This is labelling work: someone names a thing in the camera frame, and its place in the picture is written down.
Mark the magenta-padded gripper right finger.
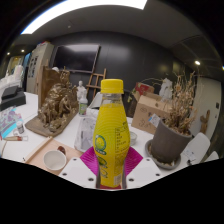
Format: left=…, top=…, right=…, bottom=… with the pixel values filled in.
left=122, top=145, right=164, bottom=190

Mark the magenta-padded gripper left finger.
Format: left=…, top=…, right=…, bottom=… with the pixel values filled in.
left=59, top=145, right=102, bottom=190

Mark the yellow drink bottle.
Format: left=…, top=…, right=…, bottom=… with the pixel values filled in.
left=92, top=78, right=131, bottom=189

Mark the beige ceramic cup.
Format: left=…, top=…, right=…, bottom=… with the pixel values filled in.
left=43, top=149, right=68, bottom=172

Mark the small round tin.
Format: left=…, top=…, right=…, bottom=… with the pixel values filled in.
left=129, top=130, right=138, bottom=147

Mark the dry plant in grey pot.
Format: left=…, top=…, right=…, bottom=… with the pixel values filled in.
left=144, top=71, right=198, bottom=170

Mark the flat round red coaster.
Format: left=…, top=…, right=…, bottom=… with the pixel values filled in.
left=99, top=184, right=124, bottom=191

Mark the printed newspaper sheet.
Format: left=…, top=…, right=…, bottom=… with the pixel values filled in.
left=73, top=114, right=98, bottom=154

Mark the brown cardboard box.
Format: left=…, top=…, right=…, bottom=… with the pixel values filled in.
left=130, top=91, right=173, bottom=135

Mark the white chair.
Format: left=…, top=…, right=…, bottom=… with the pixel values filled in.
left=181, top=132, right=212, bottom=164
left=203, top=150, right=220, bottom=163
left=89, top=91, right=104, bottom=109

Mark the small green-label plastic bottle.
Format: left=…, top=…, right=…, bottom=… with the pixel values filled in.
left=78, top=94, right=89, bottom=117

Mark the brown carved wood sculpture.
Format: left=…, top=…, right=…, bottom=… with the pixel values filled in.
left=24, top=65, right=80, bottom=138

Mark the paint brush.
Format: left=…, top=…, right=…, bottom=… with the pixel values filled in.
left=3, top=134, right=29, bottom=142

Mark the small clear jar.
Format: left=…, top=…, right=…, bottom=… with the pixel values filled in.
left=15, top=120, right=26, bottom=135

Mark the wooden figure sculpture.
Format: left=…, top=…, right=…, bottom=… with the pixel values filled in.
left=199, top=109, right=212, bottom=135

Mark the white plaster bust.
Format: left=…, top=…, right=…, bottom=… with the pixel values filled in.
left=76, top=79, right=88, bottom=101

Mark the red cardboard box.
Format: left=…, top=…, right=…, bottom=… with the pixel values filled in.
left=134, top=82, right=155, bottom=98

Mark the colourful printed booklet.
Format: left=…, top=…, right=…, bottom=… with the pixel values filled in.
left=0, top=105, right=24, bottom=139

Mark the white wrapped statue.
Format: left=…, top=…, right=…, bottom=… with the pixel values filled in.
left=159, top=77, right=174, bottom=101

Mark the wooden easel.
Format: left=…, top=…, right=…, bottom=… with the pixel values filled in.
left=85, top=68, right=108, bottom=98

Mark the black box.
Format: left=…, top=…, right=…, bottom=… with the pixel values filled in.
left=0, top=85, right=27, bottom=112

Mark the white cabinet with posters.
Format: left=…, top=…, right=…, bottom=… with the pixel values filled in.
left=25, top=42, right=55, bottom=94

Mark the white plaster statue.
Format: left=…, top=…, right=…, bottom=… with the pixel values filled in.
left=0, top=64, right=25, bottom=98

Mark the long ceiling light panel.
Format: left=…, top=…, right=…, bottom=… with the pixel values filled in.
left=20, top=0, right=148, bottom=35

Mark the black wall screen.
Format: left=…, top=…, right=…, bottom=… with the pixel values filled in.
left=52, top=44, right=101, bottom=74

